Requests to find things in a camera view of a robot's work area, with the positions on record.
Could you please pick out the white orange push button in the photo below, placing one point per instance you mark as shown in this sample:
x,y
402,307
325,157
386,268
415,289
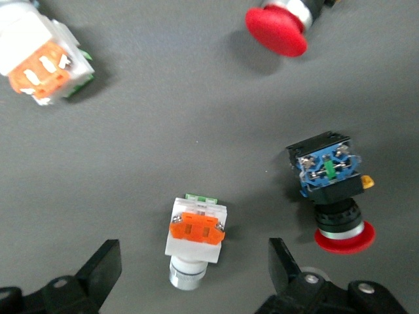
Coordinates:
x,y
193,248
42,65

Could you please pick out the red mushroom push button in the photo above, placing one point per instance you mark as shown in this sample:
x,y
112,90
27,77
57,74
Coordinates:
x,y
278,29
330,189

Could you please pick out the dark grey table cover sheet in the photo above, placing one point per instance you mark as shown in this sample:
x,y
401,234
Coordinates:
x,y
183,131

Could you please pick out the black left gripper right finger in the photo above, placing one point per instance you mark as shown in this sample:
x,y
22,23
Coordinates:
x,y
307,297

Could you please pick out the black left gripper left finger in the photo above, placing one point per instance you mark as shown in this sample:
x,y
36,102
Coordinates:
x,y
82,291

